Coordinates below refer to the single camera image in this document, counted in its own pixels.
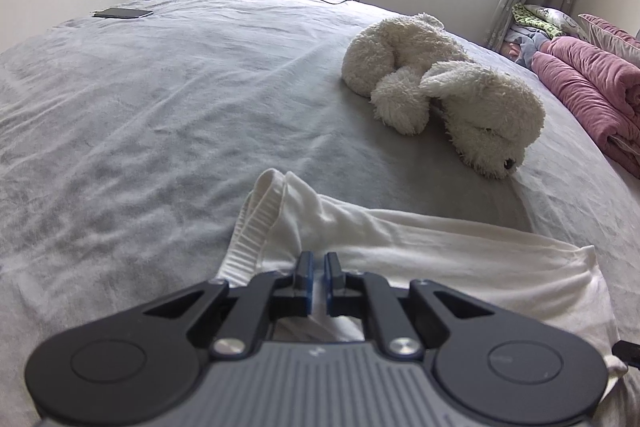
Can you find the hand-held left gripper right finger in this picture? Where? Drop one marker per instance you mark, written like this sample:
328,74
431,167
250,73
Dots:
330,279

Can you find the black phone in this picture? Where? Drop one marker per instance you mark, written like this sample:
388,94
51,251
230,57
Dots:
122,13

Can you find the pale blue clothes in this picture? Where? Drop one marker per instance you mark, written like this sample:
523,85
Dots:
525,47

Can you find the white pants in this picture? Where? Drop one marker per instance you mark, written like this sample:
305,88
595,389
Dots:
450,252

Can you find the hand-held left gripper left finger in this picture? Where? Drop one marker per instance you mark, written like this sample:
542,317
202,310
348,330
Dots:
307,279

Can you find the grey and pink pillow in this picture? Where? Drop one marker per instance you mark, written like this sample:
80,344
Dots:
610,32

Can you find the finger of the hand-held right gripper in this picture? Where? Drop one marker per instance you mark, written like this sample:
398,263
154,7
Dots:
629,354

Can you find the green and grey pillows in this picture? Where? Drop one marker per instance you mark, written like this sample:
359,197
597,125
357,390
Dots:
535,22

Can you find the white plush dog toy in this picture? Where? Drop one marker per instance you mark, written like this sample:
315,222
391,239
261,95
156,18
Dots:
450,97

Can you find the pink folded quilt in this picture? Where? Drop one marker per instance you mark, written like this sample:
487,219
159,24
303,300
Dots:
595,97

